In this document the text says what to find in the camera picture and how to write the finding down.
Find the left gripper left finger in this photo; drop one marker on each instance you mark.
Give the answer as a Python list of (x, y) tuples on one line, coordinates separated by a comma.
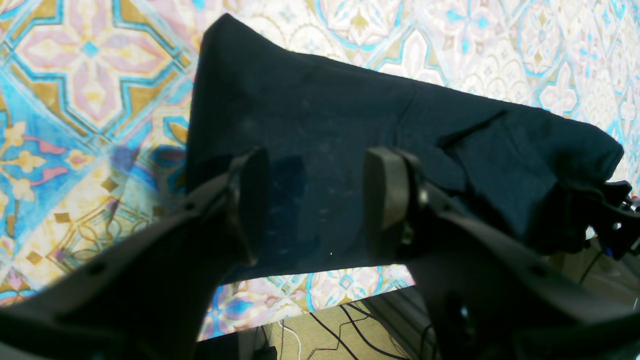
[(146, 297)]

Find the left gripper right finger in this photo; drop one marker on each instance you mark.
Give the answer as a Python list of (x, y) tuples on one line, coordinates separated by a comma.
[(487, 296)]

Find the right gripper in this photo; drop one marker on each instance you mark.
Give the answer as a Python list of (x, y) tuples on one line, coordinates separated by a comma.
[(613, 214)]

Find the black T-shirt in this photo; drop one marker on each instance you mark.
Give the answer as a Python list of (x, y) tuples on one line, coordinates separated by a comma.
[(504, 163)]

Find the patterned colourful tablecloth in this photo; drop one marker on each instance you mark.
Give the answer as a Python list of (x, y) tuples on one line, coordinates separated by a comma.
[(96, 95)]

